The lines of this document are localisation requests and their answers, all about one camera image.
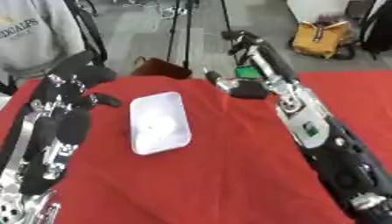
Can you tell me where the white rectangular box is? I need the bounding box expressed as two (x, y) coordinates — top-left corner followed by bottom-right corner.
(127, 91), (195, 156)

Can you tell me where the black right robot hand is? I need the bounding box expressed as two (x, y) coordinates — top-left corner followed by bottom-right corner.
(202, 30), (304, 101)

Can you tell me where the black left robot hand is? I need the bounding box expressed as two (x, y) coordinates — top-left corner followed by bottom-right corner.
(0, 52), (124, 197)

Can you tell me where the black tripod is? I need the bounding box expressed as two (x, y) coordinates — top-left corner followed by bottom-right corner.
(164, 0), (235, 72)

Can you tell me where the brown box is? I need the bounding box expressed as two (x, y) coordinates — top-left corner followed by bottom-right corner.
(129, 56), (195, 81)

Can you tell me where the person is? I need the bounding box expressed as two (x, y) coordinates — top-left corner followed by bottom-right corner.
(0, 0), (110, 96)

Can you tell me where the green block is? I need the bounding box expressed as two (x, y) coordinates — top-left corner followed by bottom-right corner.
(234, 66), (265, 80)

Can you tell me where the yellow bag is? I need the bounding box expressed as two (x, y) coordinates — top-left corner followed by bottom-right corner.
(290, 19), (357, 60)

